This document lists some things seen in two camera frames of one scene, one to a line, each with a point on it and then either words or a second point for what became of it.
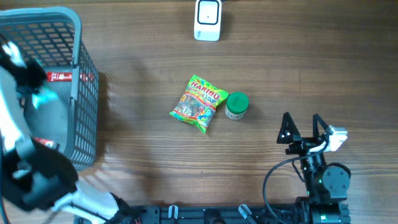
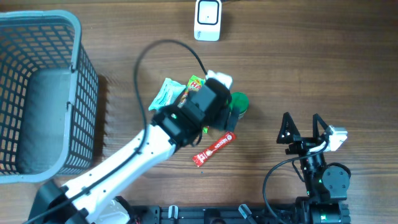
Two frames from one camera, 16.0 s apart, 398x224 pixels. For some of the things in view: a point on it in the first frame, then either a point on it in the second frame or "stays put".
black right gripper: [303, 143] stays put
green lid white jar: [237, 103] stays put
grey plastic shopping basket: [69, 117] stays put
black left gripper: [43, 74] -> [222, 124]
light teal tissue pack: [45, 95] -> [168, 93]
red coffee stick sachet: [59, 76] -> [228, 137]
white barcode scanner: [208, 20] stays put
